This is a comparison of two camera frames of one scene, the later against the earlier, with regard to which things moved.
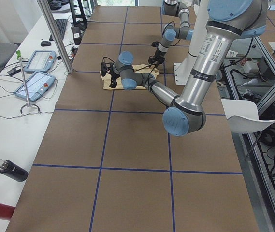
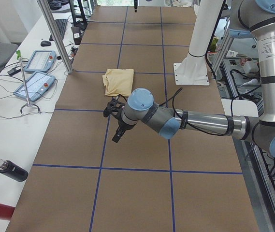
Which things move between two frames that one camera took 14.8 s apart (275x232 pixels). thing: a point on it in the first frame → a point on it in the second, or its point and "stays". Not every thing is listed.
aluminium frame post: x=51 y=27 stays
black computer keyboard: x=61 y=24 stays
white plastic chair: x=242 y=116 stays
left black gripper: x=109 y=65 → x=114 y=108
